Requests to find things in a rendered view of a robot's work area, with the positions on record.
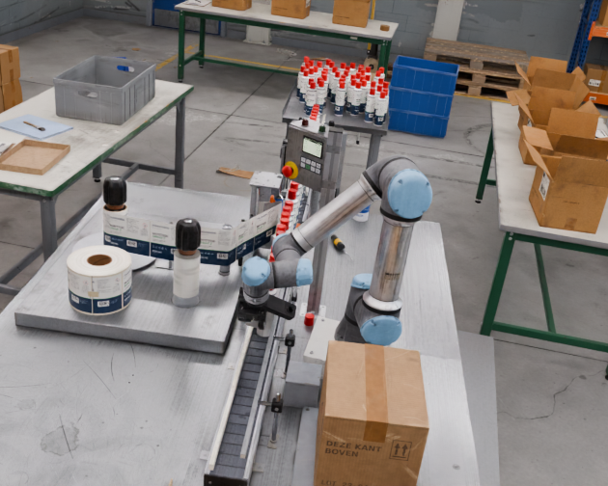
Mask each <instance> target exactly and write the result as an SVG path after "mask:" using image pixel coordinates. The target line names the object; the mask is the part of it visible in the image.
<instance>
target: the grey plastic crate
mask: <svg viewBox="0 0 608 486"><path fill-rule="evenodd" d="M117 66H125V67H132V68H134V71H125V70H118V69H117ZM155 70H156V63H150V62H143V61H136V60H129V59H123V58H116V57H109V56H101V55H93V56H92V57H90V58H88V59H86V60H85V61H83V62H81V63H79V64H77V65H76V66H74V67H71V68H69V69H68V70H66V71H64V72H62V73H60V74H59V75H57V76H55V77H53V84H54V92H55V98H54V99H55V109H56V115H57V116H58V117H62V118H69V119H76V120H81V121H88V122H101V123H107V124H114V125H122V124H124V123H125V122H126V121H127V120H129V119H130V118H131V117H132V116H133V115H134V114H136V113H137V112H138V111H139V110H140V109H142V108H143V107H144V106H145V105H146V104H148V103H149V102H150V101H151V100H152V99H153V98H154V97H155Z"/></svg>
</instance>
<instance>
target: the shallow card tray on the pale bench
mask: <svg viewBox="0 0 608 486"><path fill-rule="evenodd" d="M69 152H70V145H65V144H57V143H49V142H43V141H35V140H28V139H23V140H22V141H21V142H19V143H18V144H17V145H15V146H14V147H13V148H11V149H10V150H8V151H7V152H6V153H4V154H3V155H2V156H0V170H1V171H9V172H16V173H23V174H30V175H38V176H43V175H44V174H45V173H46V172H48V171H49V170H50V169H51V168H52V167H53V166H54V165H56V164H57V163H58V162H59V161H60V160H61V159H62V158H63V157H65V156H66V155H67V154H68V153H69Z"/></svg>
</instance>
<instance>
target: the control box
mask: <svg viewBox="0 0 608 486"><path fill-rule="evenodd" d="M307 120H308V121H309V127H302V126H301V123H302V120H301V121H295V122H291V123H290V125H289V134H288V143H287V153H286V164H285V166H290V167H292V168H293V173H292V175H291V176H290V177H286V178H287V179H290V180H292V181H294V182H297V183H299V184H301V185H304V186H306V187H308V188H310V189H313V190H315V191H317V192H320V193H321V188H322V185H323V180H322V178H323V170H324V161H325V153H326V152H327V147H328V145H327V138H328V130H329V126H328V125H325V124H322V123H320V122H317V121H313V120H310V119H307ZM320 125H325V127H326V129H325V130H326V133H325V134H320V133H318V128H319V126H320ZM303 135H306V136H308V137H311V138H314V139H316V140H319V141H321V142H324V144H323V152H322V159H319V158H317V157H314V156H313V155H310V154H308V153H305V152H303V151H302V144H303ZM346 138H347V133H346V132H344V133H343V139H342V146H341V155H340V162H339V170H338V176H337V183H336V189H337V188H339V187H340V186H341V180H342V173H343V165H344V159H345V145H346ZM301 155H302V156H304V157H307V158H309V159H312V160H314V161H317V162H318V163H321V164H322V166H321V175H317V174H315V173H313V172H310V171H308V170H305V169H303V168H301V167H299V166H300V156H301Z"/></svg>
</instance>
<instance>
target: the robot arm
mask: <svg viewBox="0 0 608 486"><path fill-rule="evenodd" d="M376 200H379V201H381V204H380V209H379V212H380V214H381V215H382V216H383V223H382V228H381V233H380V237H379V243H378V248H377V253H376V258H375V263H374V268H373V273H372V274H359V275H356V276H355V277H354V278H353V280H352V283H351V284H350V285H351V287H350V291H349V295H348V299H347V304H346V308H345V315H344V317H343V318H342V320H341V322H340V323H339V325H338V326H337V328H336V330H335V334H334V339H335V340H336V341H344V342H353V343H361V344H365V343H367V344H375V345H384V346H387V345H390V344H391V343H393V342H395V341H396V340H398V338H399V337H400V336H401V332H402V325H401V322H400V315H401V307H402V299H401V298H400V296H399V294H400V290H401V282H402V277H403V273H404V268H405V264H406V260H407V255H408V251H409V246H410V242H411V237H412V232H413V229H414V224H416V223H418V222H419V221H421V219H422V215H423V213H424V212H425V211H427V210H428V208H429V206H430V204H431V200H432V190H431V187H430V184H429V182H428V179H427V178H426V176H425V175H424V174H422V173H421V171H420V170H419V169H418V167H417V166H416V164H415V163H414V162H413V161H412V160H411V159H410V158H408V157H406V156H403V155H391V156H388V157H385V158H383V159H381V160H379V161H378V162H376V163H374V164H373V165H372V166H370V167H369V168H368V169H367V170H366V171H364V172H363V173H362V174H361V177H360V179H359V180H358V181H356V182H355V183H354V184H352V185H351V186H350V187H349V188H347V189H346V190H345V191H344V192H343V193H342V194H341V195H339V196H338V197H337V198H335V199H334V200H333V201H331V202H330V203H329V204H327V205H326V206H325V207H323V208H322V209H321V210H319V211H318V212H317V213H316V214H314V215H313V216H312V217H310V218H309V219H308V220H306V221H305V222H304V223H303V224H301V225H300V226H299V227H297V228H296V229H295V230H293V231H292V232H291V233H283V234H279V235H278V236H276V237H275V239H274V240H273V243H272V254H273V256H274V259H275V261H273V262H267V261H266V260H265V259H264V258H261V257H258V256H254V257H251V258H249V259H247V260H246V261H245V263H244V264H243V267H242V274H241V278H242V283H243V287H241V288H240V290H239V294H238V300H239V306H238V312H237V316H238V320H240V321H247V322H246V323H245V324H246V325H247V326H250V327H254V328H258V329H259V330H264V328H265V324H266V316H267V312H271V313H273V314H275V315H278V316H280V317H283V318H285V319H287V320H292V319H293V318H295V313H296V305H294V304H292V303H290V302H287V301H285V300H283V299H280V298H278V297H276V296H273V295H271V294H269V289H275V288H285V287H294V286H298V287H299V286H301V285H308V284H311V283H312V282H313V268H312V262H311V261H310V260H309V259H308V258H301V257H302V256H303V255H305V254H306V253H307V252H309V251H310V250H311V249H312V248H314V247H315V246H316V245H317V244H318V243H319V242H321V241H322V240H323V239H325V238H326V237H327V236H329V235H330V234H331V233H333V232H334V231H335V230H337V229H338V228H339V227H341V226H342V225H343V224H345V223H346V222H347V221H349V220H350V219H351V218H353V217H354V216H355V215H357V214H358V213H359V212H361V211H362V210H363V209H365V208H366V207H367V206H369V205H370V204H371V203H373V202H374V201H376ZM241 305H242V306H241ZM240 317H241V318H240ZM251 321H252V322H251Z"/></svg>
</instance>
